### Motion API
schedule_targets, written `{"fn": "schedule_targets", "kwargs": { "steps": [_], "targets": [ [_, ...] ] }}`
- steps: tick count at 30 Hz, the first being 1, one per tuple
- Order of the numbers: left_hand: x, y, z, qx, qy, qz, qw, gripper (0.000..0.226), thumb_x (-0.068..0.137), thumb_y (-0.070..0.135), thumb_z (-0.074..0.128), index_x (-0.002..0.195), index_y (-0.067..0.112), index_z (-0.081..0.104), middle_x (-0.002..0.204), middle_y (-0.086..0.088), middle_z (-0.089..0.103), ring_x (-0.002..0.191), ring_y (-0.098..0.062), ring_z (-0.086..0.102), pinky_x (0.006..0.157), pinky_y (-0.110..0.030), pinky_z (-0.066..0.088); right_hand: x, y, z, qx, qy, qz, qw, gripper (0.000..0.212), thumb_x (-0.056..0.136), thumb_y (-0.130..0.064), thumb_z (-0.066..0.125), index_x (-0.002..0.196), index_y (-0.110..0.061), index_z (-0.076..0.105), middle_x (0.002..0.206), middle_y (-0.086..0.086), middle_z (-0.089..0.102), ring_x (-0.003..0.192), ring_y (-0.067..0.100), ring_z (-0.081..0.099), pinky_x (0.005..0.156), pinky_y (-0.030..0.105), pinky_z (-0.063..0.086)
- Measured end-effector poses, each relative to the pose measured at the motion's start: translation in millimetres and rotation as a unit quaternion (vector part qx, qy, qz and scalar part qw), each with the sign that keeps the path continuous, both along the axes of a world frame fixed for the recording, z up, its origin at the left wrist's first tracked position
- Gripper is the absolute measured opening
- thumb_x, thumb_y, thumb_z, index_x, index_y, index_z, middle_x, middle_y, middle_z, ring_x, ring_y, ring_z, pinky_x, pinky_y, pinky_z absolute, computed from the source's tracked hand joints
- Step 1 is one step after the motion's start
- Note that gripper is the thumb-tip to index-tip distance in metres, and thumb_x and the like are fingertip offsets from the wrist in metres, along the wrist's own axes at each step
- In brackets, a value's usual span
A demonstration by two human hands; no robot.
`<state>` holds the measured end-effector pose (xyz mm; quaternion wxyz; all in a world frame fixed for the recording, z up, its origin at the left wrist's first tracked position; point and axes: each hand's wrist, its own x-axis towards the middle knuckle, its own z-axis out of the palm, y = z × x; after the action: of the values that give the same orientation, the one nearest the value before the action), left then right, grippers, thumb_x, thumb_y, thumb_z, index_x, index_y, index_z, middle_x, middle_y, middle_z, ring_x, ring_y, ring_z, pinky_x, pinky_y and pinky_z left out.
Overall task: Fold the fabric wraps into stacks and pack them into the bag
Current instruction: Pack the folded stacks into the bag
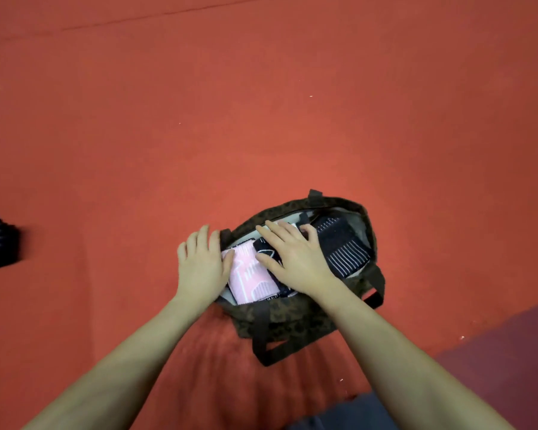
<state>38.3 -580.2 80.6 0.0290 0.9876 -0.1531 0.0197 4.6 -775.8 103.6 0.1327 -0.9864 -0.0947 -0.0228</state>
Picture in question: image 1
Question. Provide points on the person's pale blue clothing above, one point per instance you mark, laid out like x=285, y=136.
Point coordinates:
x=350, y=416

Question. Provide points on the person's left hand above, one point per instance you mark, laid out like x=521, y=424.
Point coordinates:
x=204, y=273

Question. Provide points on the person's left forearm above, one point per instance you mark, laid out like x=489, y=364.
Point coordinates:
x=116, y=367

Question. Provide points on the person's right forearm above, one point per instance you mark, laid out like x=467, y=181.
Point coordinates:
x=412, y=358

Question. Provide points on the black grey striped wrap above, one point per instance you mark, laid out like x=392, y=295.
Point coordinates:
x=0, y=244

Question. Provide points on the single pale pink sock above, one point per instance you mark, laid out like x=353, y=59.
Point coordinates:
x=249, y=275

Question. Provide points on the person's right hand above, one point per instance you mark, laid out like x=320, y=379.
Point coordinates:
x=300, y=259

